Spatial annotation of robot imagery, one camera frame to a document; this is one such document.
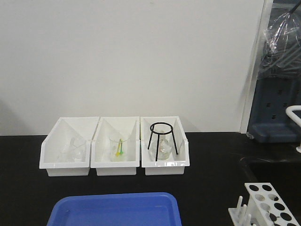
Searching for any white test tube rack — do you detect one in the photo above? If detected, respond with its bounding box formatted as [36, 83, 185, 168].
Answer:
[228, 183, 299, 226]

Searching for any blue plastic tray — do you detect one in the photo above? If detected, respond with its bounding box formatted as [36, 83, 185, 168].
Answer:
[47, 192, 182, 226]

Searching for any glass beaker with droppers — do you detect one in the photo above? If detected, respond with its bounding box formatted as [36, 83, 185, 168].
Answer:
[109, 134, 129, 162]

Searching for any black wire tripod stand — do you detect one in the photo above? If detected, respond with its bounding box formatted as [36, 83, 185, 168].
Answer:
[147, 121, 179, 162]

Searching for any left white storage bin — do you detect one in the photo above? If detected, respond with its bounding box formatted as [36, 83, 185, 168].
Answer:
[39, 116, 100, 177]

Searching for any clear glassware in left bin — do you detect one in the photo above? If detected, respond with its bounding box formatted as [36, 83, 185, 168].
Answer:
[57, 137, 86, 162]

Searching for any glass flask under tripod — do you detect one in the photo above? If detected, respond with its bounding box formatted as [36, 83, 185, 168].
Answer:
[149, 123, 173, 161]

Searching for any clear plastic wrap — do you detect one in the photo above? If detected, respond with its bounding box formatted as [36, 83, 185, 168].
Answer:
[257, 0, 301, 80]

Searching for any right white storage bin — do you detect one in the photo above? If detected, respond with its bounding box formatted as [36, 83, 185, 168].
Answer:
[140, 116, 190, 176]

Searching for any middle white storage bin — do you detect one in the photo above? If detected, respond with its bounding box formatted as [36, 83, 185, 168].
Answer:
[90, 116, 140, 177]

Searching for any white storage bin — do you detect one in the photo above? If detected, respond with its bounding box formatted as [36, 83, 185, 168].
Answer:
[90, 116, 140, 177]
[140, 116, 190, 176]
[39, 116, 100, 177]

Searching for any dark blue drying rack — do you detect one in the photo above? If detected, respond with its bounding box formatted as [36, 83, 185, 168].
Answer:
[247, 78, 301, 143]

